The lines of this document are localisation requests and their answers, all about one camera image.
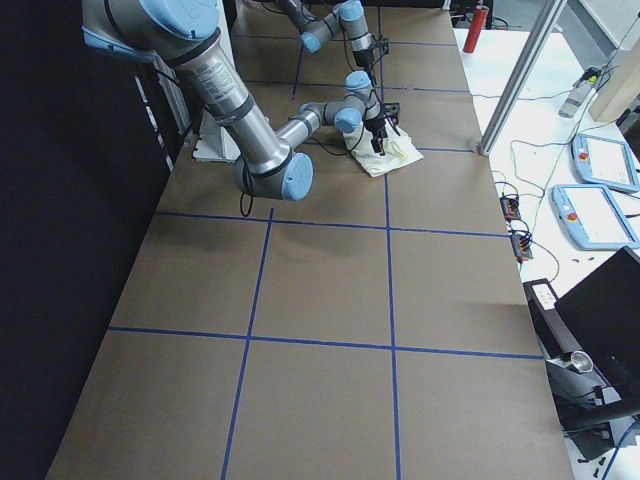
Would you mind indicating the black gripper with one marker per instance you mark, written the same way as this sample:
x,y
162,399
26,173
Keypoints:
x,y
363,60
376,125

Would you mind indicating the cream cat print t-shirt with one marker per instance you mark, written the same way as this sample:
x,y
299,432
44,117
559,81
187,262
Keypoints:
x,y
398,150

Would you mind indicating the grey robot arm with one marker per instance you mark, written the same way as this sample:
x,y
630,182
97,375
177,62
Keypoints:
x,y
186,35
347,18

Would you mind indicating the red cylindrical bottle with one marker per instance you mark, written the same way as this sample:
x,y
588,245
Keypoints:
x,y
480,14

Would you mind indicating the black orange usb hub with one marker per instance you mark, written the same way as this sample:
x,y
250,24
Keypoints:
x,y
510,208

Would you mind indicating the brown paper table cover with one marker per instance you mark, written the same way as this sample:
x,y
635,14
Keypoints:
x,y
377,329

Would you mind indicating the far teach pendant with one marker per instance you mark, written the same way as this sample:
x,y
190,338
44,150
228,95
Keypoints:
x,y
605,161

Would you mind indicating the teach pendant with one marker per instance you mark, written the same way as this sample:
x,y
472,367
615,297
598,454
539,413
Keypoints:
x,y
592,218
605,161

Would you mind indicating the near teach pendant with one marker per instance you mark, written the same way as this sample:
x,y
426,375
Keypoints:
x,y
592,218

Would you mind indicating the wooden board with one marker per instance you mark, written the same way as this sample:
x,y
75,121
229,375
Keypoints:
x,y
622,88

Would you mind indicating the black box with white label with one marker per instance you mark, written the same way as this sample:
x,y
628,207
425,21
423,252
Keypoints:
x,y
554,336

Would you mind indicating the black laptop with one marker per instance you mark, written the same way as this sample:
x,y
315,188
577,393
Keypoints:
x,y
602,313

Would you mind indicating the steel cup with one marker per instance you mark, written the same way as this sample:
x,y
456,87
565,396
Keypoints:
x,y
580,362

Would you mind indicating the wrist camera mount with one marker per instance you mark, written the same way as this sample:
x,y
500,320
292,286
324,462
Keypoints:
x,y
381,45
392,112

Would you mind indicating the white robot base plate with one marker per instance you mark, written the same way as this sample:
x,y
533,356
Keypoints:
x,y
214,144

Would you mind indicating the aluminium frame post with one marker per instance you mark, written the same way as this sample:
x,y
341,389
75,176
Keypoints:
x,y
532,48

